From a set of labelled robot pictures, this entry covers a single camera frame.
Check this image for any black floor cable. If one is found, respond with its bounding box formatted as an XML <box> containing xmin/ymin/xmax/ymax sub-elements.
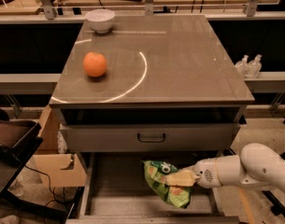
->
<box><xmin>23</xmin><ymin>163</ymin><xmax>75</xmax><ymax>207</ymax></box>

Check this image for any clear plastic bottle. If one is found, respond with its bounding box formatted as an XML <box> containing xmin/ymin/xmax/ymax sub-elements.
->
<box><xmin>235</xmin><ymin>55</ymin><xmax>249</xmax><ymax>77</ymax></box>
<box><xmin>246</xmin><ymin>54</ymin><xmax>262</xmax><ymax>78</ymax></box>

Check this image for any open grey bottom drawer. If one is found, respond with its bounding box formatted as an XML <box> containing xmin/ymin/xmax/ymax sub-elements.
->
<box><xmin>65</xmin><ymin>151</ymin><xmax>239</xmax><ymax>224</ymax></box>

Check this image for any right clear plastic bottle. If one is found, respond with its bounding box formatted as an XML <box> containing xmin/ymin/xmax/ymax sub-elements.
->
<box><xmin>246</xmin><ymin>54</ymin><xmax>262</xmax><ymax>78</ymax></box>

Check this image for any left clear plastic bottle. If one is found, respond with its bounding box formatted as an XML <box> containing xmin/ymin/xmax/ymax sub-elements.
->
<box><xmin>235</xmin><ymin>55</ymin><xmax>249</xmax><ymax>77</ymax></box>

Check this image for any orange fruit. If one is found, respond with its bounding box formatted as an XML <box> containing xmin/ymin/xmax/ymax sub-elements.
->
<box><xmin>82</xmin><ymin>52</ymin><xmax>107</xmax><ymax>77</ymax></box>

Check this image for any closed grey middle drawer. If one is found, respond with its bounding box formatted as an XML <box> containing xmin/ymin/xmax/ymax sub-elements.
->
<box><xmin>61</xmin><ymin>123</ymin><xmax>240</xmax><ymax>152</ymax></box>

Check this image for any black stand leg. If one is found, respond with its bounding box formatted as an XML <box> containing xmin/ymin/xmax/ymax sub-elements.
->
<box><xmin>264</xmin><ymin>152</ymin><xmax>285</xmax><ymax>217</ymax></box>

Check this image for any green rice chip bag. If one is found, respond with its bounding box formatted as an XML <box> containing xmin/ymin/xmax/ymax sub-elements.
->
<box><xmin>143</xmin><ymin>161</ymin><xmax>191</xmax><ymax>208</ymax></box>

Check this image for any white ceramic bowl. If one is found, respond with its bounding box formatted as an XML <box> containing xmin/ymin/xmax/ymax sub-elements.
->
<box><xmin>85</xmin><ymin>8</ymin><xmax>115</xmax><ymax>33</ymax></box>

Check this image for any grey drawer cabinet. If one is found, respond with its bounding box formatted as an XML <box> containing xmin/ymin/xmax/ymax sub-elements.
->
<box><xmin>49</xmin><ymin>13</ymin><xmax>255</xmax><ymax>224</ymax></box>

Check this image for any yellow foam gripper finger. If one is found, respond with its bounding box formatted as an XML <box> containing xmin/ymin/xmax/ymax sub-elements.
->
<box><xmin>165</xmin><ymin>169</ymin><xmax>200</xmax><ymax>187</ymax></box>

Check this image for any cardboard box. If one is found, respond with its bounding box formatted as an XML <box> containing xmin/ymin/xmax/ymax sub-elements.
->
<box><xmin>34</xmin><ymin>105</ymin><xmax>87</xmax><ymax>188</ymax></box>

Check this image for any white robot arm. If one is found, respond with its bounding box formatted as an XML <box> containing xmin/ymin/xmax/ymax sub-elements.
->
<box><xmin>164</xmin><ymin>143</ymin><xmax>285</xmax><ymax>193</ymax></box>

